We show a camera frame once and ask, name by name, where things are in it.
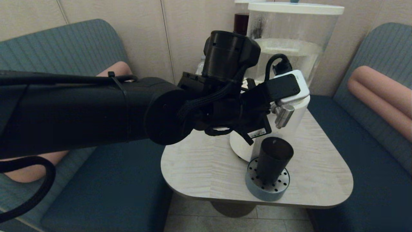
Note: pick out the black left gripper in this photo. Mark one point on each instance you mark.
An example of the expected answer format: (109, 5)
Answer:
(252, 112)

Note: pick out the black plastic cup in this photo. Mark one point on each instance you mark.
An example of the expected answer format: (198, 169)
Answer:
(273, 161)

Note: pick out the clear water dispenser white base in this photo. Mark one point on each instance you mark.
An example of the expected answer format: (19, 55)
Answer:
(296, 35)

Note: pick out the small clear bottle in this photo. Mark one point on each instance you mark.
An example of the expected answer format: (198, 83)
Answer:
(201, 66)

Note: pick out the round blue drip tray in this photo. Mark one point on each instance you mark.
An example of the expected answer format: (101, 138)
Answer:
(268, 192)

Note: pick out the dark drink dispenser white base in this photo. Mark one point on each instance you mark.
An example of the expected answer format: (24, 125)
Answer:
(241, 22)

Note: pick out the teal bench seat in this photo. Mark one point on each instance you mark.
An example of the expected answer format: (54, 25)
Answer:
(370, 161)
(112, 187)

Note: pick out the pink bolster cushion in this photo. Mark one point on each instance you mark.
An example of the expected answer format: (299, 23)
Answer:
(379, 93)
(32, 167)

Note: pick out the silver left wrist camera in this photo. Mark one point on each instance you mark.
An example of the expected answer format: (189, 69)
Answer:
(288, 87)

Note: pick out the round table pedestal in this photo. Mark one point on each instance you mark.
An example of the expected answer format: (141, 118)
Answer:
(232, 209)

